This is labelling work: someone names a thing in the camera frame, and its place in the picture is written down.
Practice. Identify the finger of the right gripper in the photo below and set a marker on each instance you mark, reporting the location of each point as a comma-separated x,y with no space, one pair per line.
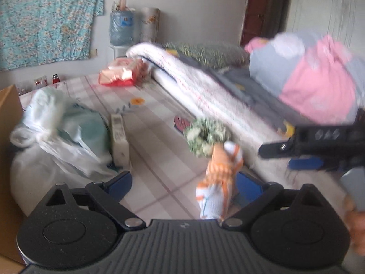
311,163

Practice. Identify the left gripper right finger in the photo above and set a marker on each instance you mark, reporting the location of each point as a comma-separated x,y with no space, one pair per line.
255,197

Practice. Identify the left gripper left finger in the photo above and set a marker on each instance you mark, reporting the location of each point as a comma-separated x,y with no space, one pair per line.
106,196

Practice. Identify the orange white striped sock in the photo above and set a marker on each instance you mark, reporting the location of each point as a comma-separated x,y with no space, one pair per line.
215,191

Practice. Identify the green white scrunchie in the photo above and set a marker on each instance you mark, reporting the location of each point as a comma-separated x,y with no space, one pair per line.
202,134

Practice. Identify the person right hand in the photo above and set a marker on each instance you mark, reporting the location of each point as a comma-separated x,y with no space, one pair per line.
355,221

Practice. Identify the blue tissue box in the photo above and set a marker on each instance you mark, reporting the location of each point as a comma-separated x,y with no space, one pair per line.
119,142

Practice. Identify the white striped blanket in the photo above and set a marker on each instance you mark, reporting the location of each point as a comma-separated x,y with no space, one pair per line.
232,97

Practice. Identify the pink grey plush pillow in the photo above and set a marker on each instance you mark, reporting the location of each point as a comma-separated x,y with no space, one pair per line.
312,73

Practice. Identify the checked floral table cloth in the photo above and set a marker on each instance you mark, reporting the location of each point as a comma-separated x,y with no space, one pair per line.
164,171

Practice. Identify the white teal plastic bag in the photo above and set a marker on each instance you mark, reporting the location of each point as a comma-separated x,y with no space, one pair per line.
59,140

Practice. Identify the cardboard box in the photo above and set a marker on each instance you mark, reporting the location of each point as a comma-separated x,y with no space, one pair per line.
11,215

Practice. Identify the green leaf pattern pillow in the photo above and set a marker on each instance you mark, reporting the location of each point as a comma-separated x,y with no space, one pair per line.
212,55

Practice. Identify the pink wet wipes pack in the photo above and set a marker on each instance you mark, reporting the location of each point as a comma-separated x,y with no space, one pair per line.
123,72

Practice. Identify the red thermos bottle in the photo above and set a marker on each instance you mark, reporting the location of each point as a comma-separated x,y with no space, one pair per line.
56,78

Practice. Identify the blue water jug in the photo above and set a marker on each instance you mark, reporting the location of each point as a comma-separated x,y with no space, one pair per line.
121,28

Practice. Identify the teal floral wall cloth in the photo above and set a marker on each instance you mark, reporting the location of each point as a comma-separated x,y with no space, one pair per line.
38,32

